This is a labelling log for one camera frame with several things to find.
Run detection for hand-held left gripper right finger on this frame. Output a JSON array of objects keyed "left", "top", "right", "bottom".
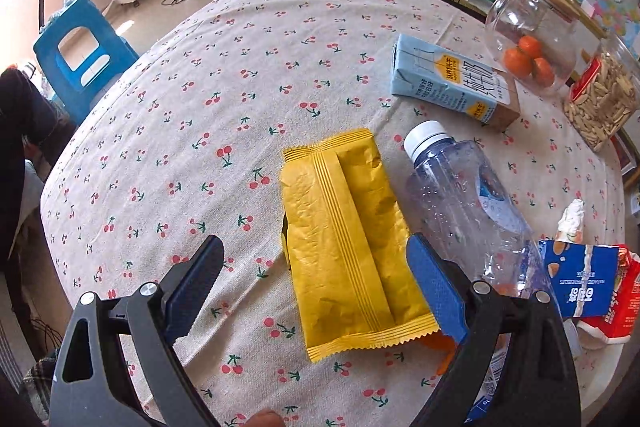
[{"left": 406, "top": 233, "right": 583, "bottom": 427}]

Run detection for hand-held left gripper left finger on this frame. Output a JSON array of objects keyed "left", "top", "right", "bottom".
[{"left": 49, "top": 234, "right": 225, "bottom": 427}]

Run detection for orange wrapper piece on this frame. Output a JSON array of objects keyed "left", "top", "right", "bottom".
[{"left": 420, "top": 334, "right": 458, "bottom": 375}]

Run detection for clear plastic water bottle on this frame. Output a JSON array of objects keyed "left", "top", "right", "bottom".
[{"left": 402, "top": 120, "right": 566, "bottom": 425}]

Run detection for yellow snack wrapper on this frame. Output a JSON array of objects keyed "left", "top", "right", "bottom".
[{"left": 279, "top": 128, "right": 441, "bottom": 363}]

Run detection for white tissue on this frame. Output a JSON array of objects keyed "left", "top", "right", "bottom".
[{"left": 557, "top": 198, "right": 587, "bottom": 242}]

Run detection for red snack packet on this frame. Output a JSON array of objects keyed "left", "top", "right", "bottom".
[{"left": 575, "top": 244, "right": 640, "bottom": 340}]

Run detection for person's left hand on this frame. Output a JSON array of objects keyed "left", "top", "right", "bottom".
[{"left": 235, "top": 409, "right": 283, "bottom": 427}]

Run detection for blue and white packet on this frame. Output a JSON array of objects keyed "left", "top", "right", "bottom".
[{"left": 537, "top": 237, "right": 621, "bottom": 320}]

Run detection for plaid trousers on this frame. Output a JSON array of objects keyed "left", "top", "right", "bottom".
[{"left": 22, "top": 354, "right": 63, "bottom": 413}]

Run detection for blue milk carton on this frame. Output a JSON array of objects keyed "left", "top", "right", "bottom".
[{"left": 390, "top": 33, "right": 521, "bottom": 131}]

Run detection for cherry print tablecloth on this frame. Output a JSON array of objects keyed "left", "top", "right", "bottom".
[{"left": 39, "top": 0, "right": 631, "bottom": 427}]

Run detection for small orange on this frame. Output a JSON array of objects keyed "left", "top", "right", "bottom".
[
  {"left": 502, "top": 47, "right": 532, "bottom": 75},
  {"left": 517, "top": 35, "right": 544, "bottom": 59},
  {"left": 530, "top": 57, "right": 556, "bottom": 88}
]

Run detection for dark cloth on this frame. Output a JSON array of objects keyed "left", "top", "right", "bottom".
[{"left": 0, "top": 67, "right": 76, "bottom": 168}]

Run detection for clear jar of seeds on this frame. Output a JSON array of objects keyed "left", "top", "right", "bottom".
[{"left": 563, "top": 32, "right": 640, "bottom": 152}]

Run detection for blue plastic stool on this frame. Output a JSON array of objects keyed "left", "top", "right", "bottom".
[{"left": 32, "top": 0, "right": 141, "bottom": 125}]

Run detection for clear glass jar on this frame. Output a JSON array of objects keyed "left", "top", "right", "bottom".
[{"left": 484, "top": 0, "right": 581, "bottom": 96}]

